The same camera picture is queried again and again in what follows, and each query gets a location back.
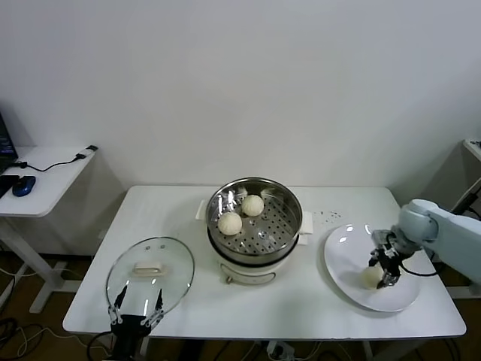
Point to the large white plate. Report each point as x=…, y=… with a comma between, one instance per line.
x=345, y=259

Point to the white curved side desk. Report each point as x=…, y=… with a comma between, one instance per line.
x=49, y=188

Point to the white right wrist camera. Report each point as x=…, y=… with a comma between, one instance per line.
x=381, y=237

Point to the stainless steel steamer basket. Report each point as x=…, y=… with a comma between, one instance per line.
x=278, y=225

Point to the white steamed baozi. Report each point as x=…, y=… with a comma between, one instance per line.
x=369, y=278
x=230, y=224
x=253, y=206

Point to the black laptop screen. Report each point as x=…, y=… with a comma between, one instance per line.
x=5, y=146

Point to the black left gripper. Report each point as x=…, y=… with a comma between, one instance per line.
x=127, y=331

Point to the blue computer mouse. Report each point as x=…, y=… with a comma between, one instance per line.
x=24, y=185

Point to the white power strip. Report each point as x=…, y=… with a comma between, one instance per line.
x=281, y=349

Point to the glass pot lid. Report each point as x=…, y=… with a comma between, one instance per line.
x=173, y=255

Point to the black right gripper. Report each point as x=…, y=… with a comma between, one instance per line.
x=391, y=265

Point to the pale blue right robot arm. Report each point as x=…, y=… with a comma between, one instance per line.
x=451, y=233

